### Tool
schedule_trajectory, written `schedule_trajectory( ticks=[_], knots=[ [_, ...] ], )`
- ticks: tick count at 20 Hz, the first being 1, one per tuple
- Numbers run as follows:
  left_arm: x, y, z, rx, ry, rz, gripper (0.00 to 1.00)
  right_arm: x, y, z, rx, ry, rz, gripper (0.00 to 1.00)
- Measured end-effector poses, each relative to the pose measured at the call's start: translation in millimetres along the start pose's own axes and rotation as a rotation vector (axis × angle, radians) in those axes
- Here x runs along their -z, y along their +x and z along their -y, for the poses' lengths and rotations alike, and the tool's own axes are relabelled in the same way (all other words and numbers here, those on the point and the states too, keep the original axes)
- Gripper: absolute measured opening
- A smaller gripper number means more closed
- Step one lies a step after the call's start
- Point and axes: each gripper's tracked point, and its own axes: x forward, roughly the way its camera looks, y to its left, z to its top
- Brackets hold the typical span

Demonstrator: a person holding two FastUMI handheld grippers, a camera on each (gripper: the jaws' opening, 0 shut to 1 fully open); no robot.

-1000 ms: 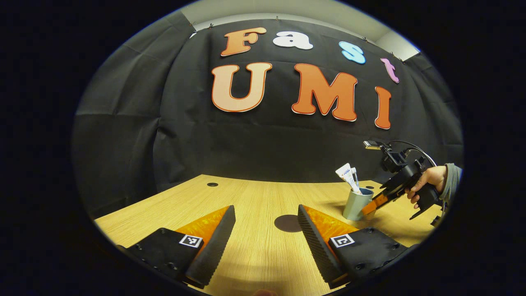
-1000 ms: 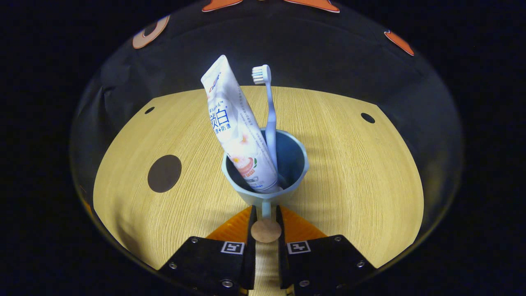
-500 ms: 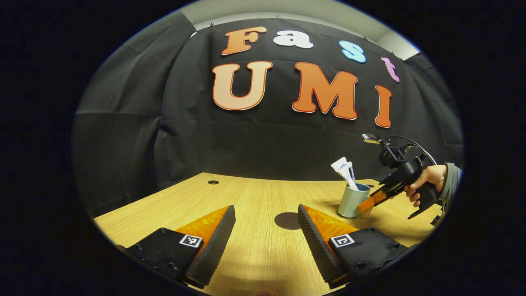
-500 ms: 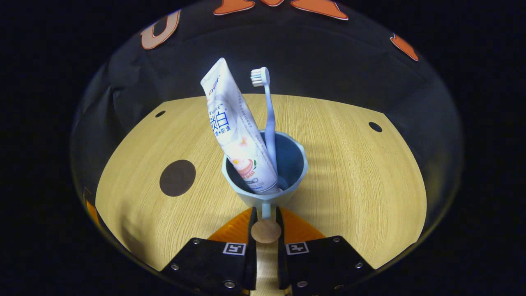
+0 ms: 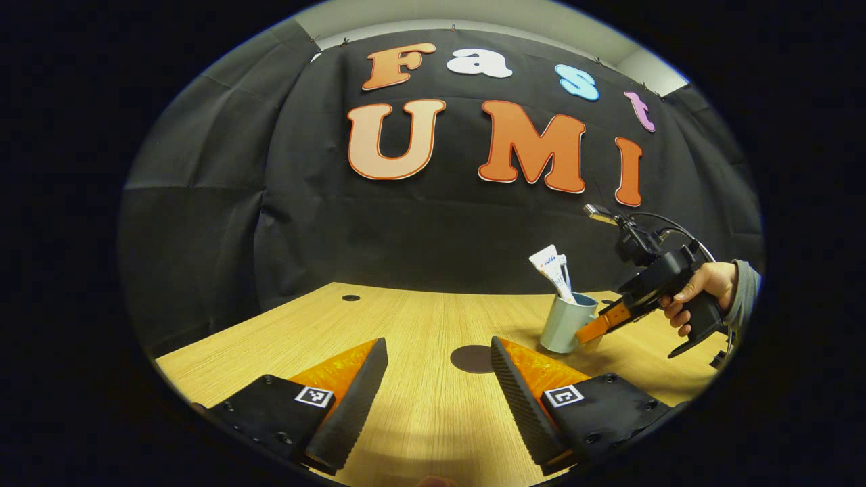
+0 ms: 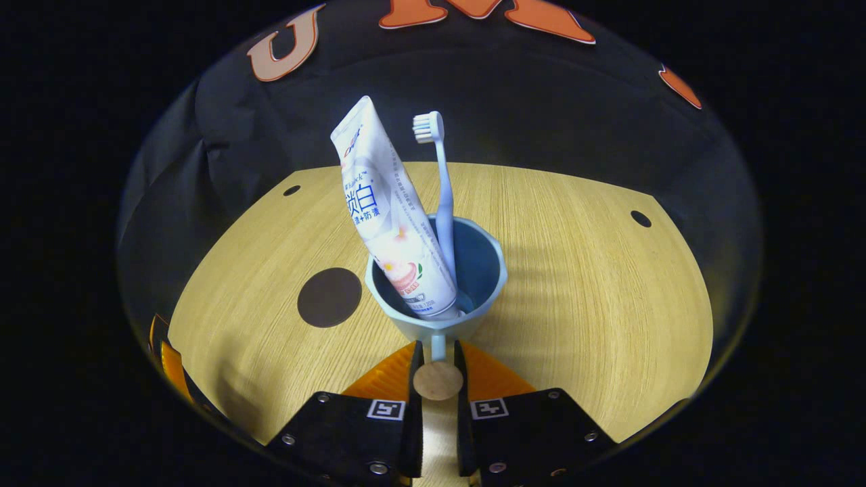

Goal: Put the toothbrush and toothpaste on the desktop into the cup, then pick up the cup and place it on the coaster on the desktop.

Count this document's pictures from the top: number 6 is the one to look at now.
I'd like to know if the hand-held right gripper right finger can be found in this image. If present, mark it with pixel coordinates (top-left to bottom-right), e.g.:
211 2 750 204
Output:
455 340 618 482

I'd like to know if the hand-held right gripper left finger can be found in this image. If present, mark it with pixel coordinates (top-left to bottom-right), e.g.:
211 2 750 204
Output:
265 340 425 486

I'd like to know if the dark brown round coaster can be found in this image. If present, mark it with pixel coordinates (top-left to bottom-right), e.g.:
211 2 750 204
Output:
297 268 363 329

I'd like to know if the light blue cup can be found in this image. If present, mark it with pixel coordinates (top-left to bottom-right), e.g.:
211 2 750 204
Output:
365 215 508 401

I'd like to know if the white toothpaste tube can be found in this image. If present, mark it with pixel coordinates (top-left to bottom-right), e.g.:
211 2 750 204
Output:
330 95 461 320

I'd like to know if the light blue toothbrush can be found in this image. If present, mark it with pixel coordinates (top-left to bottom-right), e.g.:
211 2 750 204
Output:
413 112 458 285

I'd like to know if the black backdrop cloth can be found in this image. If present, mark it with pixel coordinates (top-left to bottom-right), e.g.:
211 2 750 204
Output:
116 0 762 305

